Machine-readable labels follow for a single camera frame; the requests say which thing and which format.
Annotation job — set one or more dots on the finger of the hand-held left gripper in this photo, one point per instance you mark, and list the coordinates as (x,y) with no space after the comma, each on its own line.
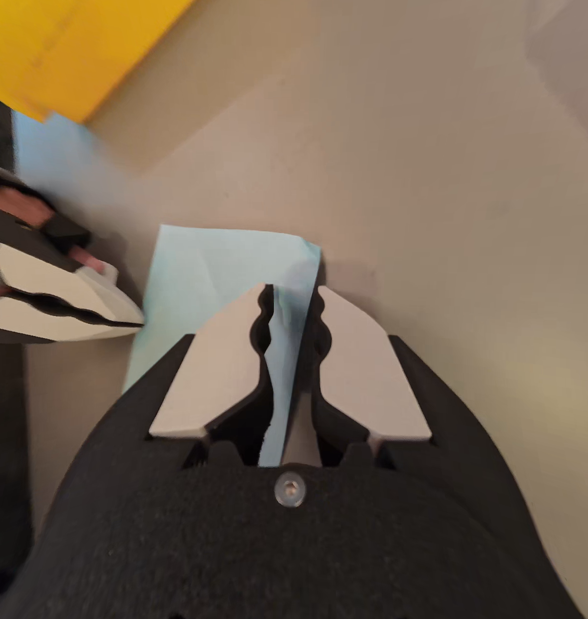
(28,319)
(47,271)

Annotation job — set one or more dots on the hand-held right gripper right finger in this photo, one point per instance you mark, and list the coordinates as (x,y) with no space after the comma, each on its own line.
(371,377)

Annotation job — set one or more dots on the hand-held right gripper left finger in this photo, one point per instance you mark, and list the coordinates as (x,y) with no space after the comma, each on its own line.
(221,367)

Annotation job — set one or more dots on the person's left hand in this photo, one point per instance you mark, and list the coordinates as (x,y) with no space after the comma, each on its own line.
(30,209)

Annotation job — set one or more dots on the pale blue paper sheet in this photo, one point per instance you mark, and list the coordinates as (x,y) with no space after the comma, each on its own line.
(66,159)

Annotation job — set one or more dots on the yellow paper sheet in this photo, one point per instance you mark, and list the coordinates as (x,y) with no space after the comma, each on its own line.
(66,53)

